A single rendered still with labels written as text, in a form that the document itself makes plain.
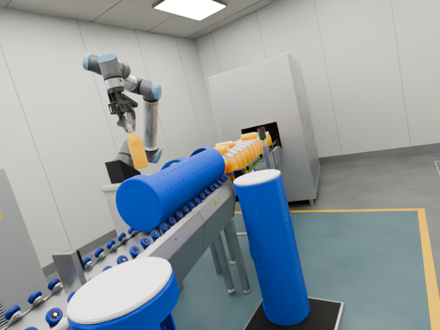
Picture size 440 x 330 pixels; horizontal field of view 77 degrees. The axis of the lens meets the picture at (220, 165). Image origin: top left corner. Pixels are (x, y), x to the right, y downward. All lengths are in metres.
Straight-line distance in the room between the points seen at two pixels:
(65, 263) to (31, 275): 1.78
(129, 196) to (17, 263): 1.60
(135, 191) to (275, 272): 0.89
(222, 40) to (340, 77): 2.70
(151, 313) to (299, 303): 1.23
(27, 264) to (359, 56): 5.62
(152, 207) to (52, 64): 3.63
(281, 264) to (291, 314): 0.32
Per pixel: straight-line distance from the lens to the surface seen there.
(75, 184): 4.48
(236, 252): 2.31
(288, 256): 1.70
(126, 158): 2.44
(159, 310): 0.79
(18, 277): 2.91
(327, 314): 1.97
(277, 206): 1.57
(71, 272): 1.18
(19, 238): 2.87
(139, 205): 1.44
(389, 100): 5.88
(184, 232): 1.53
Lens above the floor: 1.40
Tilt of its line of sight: 9 degrees down
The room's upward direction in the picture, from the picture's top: 14 degrees counter-clockwise
